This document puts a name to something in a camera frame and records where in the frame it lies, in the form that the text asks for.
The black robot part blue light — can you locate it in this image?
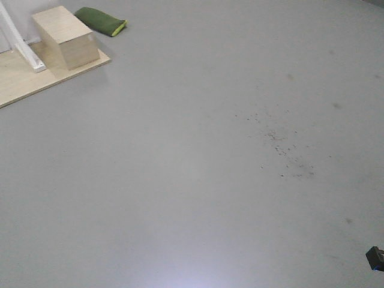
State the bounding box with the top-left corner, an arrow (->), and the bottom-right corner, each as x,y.
365,246 -> 384,272

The green sandbag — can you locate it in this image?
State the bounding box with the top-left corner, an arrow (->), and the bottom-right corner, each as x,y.
74,7 -> 128,37

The light wooden box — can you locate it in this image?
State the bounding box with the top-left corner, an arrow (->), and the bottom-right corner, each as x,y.
32,5 -> 100,70

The white metal support brace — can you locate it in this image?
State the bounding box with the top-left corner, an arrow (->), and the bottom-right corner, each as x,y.
1,1 -> 46,73

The wooden base platform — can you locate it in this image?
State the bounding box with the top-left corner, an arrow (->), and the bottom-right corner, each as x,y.
1,42 -> 111,107

